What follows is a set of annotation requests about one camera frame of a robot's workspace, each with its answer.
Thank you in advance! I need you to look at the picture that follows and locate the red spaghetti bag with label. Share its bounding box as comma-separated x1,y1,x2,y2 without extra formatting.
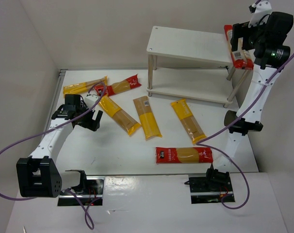
224,25,254,70

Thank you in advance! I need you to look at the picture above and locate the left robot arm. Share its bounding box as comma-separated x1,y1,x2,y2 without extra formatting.
16,94,103,198

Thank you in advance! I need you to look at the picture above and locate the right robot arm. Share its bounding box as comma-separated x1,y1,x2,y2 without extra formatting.
205,10,294,191

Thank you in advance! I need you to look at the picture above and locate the white two-tier shelf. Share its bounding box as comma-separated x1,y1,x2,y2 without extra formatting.
147,26,240,108

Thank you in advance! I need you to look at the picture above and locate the yellow spaghetti bag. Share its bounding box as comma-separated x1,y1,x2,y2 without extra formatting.
171,99,206,145
63,76,108,97
133,96,162,140
99,95,141,136

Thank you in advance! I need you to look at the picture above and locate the yellow spaghetti bag top left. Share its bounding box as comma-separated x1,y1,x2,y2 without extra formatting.
63,76,108,97

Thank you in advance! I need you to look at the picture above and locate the yellow spaghetti bag centre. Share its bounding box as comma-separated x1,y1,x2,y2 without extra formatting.
133,96,162,140

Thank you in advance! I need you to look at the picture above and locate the red spaghetti bag top centre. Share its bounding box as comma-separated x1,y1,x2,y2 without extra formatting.
104,74,141,96

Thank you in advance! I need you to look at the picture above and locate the red spaghetti bag front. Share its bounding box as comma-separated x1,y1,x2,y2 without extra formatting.
156,147,213,164

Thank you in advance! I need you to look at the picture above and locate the yellow spaghetti bag right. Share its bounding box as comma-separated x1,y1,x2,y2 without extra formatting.
171,99,206,145

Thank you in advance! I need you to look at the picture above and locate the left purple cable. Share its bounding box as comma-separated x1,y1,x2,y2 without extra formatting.
0,82,107,230

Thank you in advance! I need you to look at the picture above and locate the purple cable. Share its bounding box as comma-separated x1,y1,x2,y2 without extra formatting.
195,0,294,209
0,82,107,230

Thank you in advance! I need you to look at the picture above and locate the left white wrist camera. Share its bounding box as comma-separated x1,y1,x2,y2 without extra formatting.
84,94,99,109

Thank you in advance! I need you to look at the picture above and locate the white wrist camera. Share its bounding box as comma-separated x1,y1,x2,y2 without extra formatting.
84,94,99,109
248,0,272,28

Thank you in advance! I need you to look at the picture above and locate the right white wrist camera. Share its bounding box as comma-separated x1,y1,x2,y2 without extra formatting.
248,0,272,28

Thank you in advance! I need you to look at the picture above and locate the aluminium table edge rail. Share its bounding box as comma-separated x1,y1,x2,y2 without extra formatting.
45,69,67,130

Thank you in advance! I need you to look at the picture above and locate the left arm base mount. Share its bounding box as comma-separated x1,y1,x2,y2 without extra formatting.
57,176,105,207

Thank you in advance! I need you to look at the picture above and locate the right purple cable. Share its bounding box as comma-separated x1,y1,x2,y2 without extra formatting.
195,0,294,209

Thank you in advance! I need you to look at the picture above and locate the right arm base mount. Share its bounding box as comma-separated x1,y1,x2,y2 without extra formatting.
184,176,235,204

